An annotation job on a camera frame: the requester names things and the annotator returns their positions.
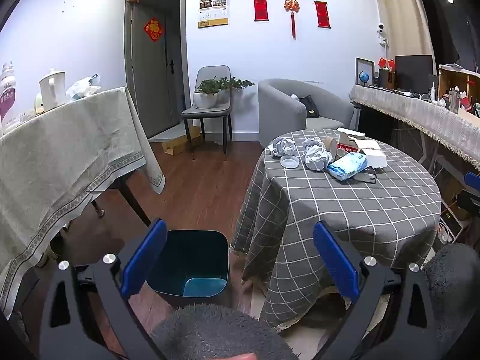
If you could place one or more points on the fringed beige table runner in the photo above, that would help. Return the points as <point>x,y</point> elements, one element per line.
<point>412,116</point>

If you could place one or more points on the white security camera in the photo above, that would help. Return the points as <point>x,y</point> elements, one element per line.
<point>381,32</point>

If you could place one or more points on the white squeeze bottle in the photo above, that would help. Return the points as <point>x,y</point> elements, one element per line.
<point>434,93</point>

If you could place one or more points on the grey checked tablecloth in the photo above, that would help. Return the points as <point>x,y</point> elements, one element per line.
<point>337,213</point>

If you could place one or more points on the white round lid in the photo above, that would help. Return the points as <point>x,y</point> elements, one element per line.
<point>289,162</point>

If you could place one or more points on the grey dining chair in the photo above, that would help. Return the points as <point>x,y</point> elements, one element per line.
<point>219,72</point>

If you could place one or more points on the purple and white packet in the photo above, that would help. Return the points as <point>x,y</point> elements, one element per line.
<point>7,101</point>

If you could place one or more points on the wooden storage box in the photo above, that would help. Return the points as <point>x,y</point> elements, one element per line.
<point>453,78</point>

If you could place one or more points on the white plastic bag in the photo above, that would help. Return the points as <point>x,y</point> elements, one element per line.
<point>84,88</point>

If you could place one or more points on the grey door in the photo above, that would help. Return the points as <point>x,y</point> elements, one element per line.
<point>150,82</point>

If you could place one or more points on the person's leg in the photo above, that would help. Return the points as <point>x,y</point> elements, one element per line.
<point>217,330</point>
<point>450,281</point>

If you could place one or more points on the person's right leg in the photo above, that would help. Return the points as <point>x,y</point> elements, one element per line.
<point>450,281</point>

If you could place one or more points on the black monitor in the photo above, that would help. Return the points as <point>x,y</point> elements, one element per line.
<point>414,73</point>

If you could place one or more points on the potted green plant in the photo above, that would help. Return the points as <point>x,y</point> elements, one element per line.
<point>205,99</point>

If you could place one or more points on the black handbag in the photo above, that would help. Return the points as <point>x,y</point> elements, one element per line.
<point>309,107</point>

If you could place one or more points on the dark brown box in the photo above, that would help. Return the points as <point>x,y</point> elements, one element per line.
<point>386,78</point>

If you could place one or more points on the steel bottle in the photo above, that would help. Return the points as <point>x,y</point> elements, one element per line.
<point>455,100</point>

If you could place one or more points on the beige patterned tablecloth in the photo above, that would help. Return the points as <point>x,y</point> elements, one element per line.
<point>56,157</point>

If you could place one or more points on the red wall scroll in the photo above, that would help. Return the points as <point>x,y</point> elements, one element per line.
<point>322,13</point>
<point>261,7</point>

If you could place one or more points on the white kettle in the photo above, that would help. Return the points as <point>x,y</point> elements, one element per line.
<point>52,90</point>

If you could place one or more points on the blue tissue packet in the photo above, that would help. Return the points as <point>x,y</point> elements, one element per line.
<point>347,167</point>

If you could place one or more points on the grey armchair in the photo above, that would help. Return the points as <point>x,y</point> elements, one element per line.
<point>281,112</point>

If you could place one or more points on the small blue globe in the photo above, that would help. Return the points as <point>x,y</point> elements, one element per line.
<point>364,77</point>

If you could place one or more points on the black tissue packet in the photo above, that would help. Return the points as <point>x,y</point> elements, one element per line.
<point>369,177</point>

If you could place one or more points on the person's left leg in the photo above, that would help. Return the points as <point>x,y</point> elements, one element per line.
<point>217,330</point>

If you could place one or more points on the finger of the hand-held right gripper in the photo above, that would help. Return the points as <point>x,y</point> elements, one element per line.
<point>472,177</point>
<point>470,200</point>

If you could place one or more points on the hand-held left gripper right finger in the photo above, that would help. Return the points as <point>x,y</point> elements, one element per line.
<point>335,262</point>

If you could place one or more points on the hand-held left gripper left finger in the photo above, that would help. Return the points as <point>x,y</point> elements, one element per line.
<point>144,258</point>

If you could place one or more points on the teal plastic trash bin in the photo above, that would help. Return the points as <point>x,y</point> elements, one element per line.
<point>191,255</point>

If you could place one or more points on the picture frame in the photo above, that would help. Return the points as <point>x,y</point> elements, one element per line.
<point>364,63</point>

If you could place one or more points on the white paper sheet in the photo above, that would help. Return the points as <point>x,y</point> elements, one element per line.
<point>294,96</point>

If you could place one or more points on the wall calendar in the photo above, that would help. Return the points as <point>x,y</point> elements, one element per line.
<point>213,9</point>

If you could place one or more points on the small red flags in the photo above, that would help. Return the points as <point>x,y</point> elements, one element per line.
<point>386,63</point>

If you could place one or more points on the red diamond door decoration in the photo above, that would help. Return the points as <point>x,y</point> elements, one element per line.
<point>153,29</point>

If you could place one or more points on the white paper ball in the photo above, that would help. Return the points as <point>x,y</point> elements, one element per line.
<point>282,146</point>
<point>317,157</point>

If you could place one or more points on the flat cardboard box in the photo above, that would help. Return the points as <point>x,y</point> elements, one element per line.
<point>180,142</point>

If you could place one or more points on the red and white cardboard box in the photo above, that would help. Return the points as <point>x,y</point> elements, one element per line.
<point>347,149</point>

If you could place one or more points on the dark wooden table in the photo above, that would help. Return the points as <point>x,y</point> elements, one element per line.
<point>131,198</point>

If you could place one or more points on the beige curtain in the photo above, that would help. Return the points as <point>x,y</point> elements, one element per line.
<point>405,15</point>

